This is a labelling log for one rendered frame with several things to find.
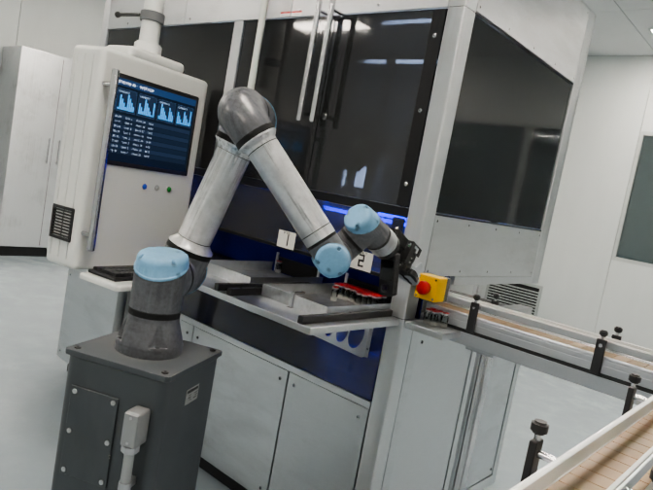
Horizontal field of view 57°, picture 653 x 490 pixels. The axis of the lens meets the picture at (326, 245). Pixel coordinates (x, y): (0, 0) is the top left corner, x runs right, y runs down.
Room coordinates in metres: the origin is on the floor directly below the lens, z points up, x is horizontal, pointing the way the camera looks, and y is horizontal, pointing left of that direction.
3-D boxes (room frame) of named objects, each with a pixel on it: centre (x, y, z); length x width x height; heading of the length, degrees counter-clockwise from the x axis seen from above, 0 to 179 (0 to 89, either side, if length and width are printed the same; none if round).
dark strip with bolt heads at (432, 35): (1.81, -0.20, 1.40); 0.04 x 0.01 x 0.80; 50
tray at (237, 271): (2.02, 0.20, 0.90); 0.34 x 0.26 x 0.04; 140
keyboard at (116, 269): (2.10, 0.61, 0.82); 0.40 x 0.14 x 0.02; 149
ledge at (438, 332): (1.76, -0.37, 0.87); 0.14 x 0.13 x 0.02; 140
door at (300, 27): (2.23, 0.28, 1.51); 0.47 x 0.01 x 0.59; 50
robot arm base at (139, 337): (1.34, 0.36, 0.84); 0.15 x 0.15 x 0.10
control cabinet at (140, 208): (2.23, 0.77, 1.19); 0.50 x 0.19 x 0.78; 149
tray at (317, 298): (1.79, -0.05, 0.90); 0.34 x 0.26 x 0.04; 139
